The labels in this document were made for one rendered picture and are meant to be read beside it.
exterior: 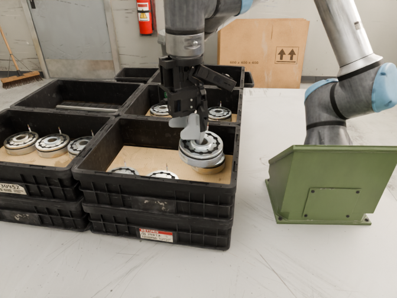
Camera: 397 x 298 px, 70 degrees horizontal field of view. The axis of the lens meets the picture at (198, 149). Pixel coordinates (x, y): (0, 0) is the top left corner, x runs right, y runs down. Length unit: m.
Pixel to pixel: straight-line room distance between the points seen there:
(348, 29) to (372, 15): 3.32
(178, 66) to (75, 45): 3.67
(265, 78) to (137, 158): 2.95
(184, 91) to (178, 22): 0.13
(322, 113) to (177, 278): 0.62
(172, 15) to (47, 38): 3.85
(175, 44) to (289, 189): 0.49
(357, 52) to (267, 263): 0.59
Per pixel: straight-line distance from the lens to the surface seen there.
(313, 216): 0.90
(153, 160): 0.89
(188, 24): 0.55
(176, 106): 0.59
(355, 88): 0.87
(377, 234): 0.98
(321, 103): 0.93
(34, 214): 0.93
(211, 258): 0.79
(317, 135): 0.92
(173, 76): 0.58
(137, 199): 0.72
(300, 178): 0.80
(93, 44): 4.11
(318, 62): 4.11
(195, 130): 0.63
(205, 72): 0.60
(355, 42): 0.88
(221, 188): 0.63
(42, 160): 1.01
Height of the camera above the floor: 1.34
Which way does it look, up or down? 33 degrees down
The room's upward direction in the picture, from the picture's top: straight up
